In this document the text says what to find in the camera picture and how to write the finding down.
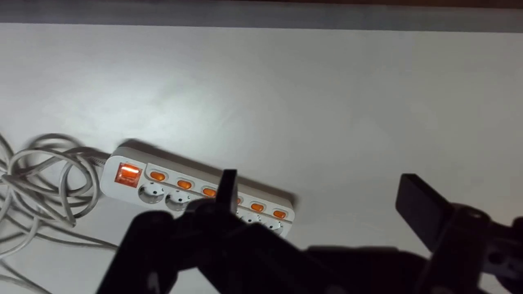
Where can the white power strip orange switches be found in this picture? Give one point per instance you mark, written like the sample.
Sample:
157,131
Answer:
171,188

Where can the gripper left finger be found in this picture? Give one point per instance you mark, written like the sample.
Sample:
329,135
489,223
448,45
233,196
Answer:
212,241

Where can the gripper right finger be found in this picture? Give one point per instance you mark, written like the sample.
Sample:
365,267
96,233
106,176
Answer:
445,224

